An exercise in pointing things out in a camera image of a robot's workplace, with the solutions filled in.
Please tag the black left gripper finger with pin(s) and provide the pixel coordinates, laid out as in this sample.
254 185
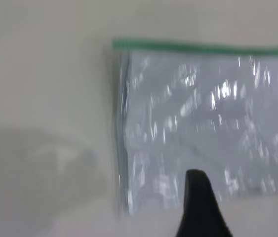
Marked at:
200 212

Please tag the clear zipper bag green strip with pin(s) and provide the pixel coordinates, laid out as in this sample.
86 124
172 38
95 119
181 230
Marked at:
203 123

